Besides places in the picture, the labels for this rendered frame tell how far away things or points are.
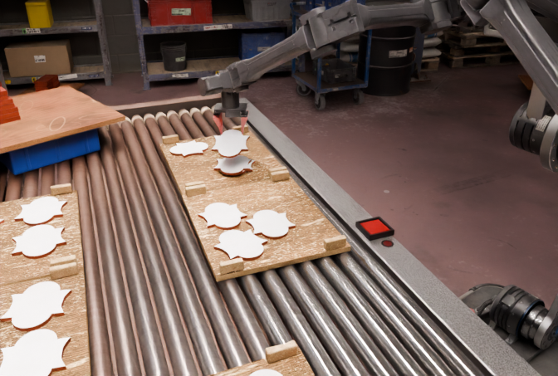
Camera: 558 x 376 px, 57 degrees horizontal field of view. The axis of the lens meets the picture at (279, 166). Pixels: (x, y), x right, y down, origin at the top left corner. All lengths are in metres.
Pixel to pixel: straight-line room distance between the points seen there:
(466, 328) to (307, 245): 0.41
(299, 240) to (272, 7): 4.73
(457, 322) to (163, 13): 4.92
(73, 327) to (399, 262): 0.75
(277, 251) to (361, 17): 0.60
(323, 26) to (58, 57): 4.95
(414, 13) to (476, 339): 0.80
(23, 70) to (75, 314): 5.07
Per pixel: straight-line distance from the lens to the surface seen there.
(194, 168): 1.70
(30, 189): 1.77
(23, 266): 1.38
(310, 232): 1.36
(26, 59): 6.08
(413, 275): 1.28
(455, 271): 2.90
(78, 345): 1.12
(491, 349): 1.15
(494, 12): 1.02
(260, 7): 5.84
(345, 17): 1.25
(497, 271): 2.98
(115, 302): 1.22
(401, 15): 1.38
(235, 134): 1.69
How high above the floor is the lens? 1.68
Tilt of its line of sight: 26 degrees down
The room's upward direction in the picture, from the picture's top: straight up
